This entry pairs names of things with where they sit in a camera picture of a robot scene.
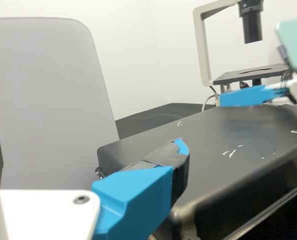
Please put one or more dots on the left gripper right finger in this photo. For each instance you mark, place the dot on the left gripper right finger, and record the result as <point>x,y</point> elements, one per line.
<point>136,195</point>

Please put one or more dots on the black tray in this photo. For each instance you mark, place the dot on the black tray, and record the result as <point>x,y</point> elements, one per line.
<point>233,155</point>

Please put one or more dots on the white box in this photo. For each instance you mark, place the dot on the white box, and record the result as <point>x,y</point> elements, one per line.
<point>46,100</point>

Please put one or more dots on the cream microscope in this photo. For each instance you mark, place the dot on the cream microscope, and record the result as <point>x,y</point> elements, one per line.
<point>203,50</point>

